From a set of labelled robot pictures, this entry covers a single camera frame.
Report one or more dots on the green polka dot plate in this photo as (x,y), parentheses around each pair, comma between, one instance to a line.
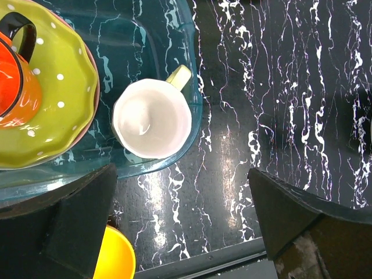
(20,145)

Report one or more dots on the pink plate under green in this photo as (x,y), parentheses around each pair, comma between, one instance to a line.
(70,83)

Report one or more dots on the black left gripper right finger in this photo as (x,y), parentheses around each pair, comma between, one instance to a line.
(307,236)

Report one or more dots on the yellow orange plastic bowl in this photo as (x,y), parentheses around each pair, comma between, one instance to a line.
(116,257)

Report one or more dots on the orange mug black handle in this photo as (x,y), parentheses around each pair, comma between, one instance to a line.
(21,92)

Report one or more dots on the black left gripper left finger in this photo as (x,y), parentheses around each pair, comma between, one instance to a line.
(58,234)

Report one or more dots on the pale yellow white mug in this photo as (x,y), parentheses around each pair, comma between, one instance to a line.
(151,118)

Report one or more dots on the teal transparent plastic bin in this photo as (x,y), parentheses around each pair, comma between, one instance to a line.
(130,40)

